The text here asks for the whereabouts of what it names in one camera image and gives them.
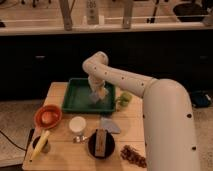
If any small black bowl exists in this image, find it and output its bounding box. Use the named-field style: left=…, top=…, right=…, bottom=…
left=33, top=136, right=51, bottom=153

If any small metal clip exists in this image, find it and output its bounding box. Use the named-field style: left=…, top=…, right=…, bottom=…
left=73, top=135, right=88, bottom=143

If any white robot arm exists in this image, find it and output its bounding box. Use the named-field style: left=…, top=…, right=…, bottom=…
left=82, top=51, right=200, bottom=171

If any wooden block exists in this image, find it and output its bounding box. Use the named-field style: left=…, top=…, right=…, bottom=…
left=95, top=129, right=107, bottom=157

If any white cup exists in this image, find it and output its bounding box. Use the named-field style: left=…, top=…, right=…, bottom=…
left=69, top=116, right=86, bottom=135

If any green mug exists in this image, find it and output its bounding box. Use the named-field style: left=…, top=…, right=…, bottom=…
left=115, top=91, right=132, bottom=111

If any black round plate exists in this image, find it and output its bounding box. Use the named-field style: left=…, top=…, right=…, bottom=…
left=88, top=129, right=115, bottom=159

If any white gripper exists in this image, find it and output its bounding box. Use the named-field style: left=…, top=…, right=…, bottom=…
left=88, top=76, right=109, bottom=100

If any blue sponge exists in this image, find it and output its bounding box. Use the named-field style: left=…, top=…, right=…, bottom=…
left=89, top=91, right=101, bottom=103

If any green plastic tray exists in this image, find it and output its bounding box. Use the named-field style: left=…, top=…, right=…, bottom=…
left=61, top=78, right=115, bottom=114

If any wooden table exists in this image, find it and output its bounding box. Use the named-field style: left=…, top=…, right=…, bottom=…
left=21, top=81, right=149, bottom=171

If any orange bowl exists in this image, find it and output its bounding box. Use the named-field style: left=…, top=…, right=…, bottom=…
left=34, top=105, right=62, bottom=129

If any brown granola cluster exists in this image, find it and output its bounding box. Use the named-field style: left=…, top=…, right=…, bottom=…
left=120, top=145, right=147, bottom=168

